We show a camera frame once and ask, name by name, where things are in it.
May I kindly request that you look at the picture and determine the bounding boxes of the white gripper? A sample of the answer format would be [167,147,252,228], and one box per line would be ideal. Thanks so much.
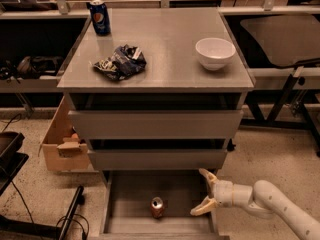
[190,168,233,216]

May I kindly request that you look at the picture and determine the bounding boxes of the red coke can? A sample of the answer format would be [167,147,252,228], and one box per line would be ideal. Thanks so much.
[150,197,165,219]

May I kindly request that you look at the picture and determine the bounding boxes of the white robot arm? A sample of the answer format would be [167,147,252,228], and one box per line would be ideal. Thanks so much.
[190,168,320,240]

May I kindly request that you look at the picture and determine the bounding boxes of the open bottom grey drawer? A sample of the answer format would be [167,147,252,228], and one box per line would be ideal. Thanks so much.
[89,170,230,240]

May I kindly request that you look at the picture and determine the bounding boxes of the grey drawer cabinet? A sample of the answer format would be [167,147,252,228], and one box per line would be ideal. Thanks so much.
[57,7,256,172]

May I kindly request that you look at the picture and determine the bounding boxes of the middle grey drawer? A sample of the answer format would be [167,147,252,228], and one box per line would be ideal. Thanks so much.
[88,149,227,171]

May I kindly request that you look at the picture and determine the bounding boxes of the top grey drawer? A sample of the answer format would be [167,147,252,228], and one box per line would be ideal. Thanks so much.
[69,110,243,139]

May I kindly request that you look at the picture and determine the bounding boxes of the blue pepsi can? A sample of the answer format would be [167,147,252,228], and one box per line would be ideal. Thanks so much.
[89,0,111,36]

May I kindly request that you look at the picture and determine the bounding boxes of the white bowl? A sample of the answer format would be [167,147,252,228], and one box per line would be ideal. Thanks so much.
[195,38,236,71]

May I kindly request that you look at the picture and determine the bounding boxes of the cardboard box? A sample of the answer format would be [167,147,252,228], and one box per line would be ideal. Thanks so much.
[41,99,92,172]

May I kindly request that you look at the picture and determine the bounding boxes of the crumpled blue chip bag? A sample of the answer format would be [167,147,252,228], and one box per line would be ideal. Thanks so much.
[93,44,147,81]

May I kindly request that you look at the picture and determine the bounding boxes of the black chair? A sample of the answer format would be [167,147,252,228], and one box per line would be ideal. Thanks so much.
[239,13,320,157]

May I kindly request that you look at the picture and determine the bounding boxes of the black equipment base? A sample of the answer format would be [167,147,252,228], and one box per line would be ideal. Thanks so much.
[0,132,84,240]

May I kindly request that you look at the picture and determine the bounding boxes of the black bag on shelf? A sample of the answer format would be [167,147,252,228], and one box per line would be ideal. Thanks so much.
[17,56,64,79]

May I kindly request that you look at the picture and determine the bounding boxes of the black floor cable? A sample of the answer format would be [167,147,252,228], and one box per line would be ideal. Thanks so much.
[0,113,91,240]

